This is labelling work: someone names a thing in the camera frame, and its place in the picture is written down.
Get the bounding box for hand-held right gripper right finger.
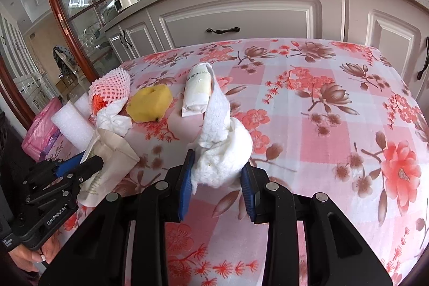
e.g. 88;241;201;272
240;161;393;286

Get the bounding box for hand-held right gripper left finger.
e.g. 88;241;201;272
38;149;197;286

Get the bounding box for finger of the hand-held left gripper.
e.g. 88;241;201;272
25;155;104;207
23;150;87;187

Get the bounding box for white foam blocks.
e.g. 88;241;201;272
51;111;96;151

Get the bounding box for pink-lined waste bin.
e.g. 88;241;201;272
22;98;62;162

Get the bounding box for white paper towel wad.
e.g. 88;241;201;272
190;80;253;195

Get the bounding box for small white foam piece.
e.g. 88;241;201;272
74;94;91;116

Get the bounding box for pink foam net with orange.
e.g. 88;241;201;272
88;68;132;116

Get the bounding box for yellow fruit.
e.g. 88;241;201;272
130;86;173;123

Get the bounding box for person's left hand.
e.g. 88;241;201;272
8;232;60;275

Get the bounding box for white crumpled tissue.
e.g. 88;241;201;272
97;100;134;137

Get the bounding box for pink floral tablecloth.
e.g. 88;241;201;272
43;38;429;286

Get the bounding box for white dining chair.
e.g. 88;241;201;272
58;51;84;89

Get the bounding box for white plastic packet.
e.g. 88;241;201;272
181;62;215;117

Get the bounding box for dark patterned clothes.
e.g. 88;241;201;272
53;45;76;72

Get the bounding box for white hall cabinet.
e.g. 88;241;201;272
0;5;46;112

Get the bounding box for wooden sliding glass door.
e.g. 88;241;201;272
40;0;145;79

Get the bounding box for white kitchen base cabinet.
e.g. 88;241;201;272
101;0;429;92

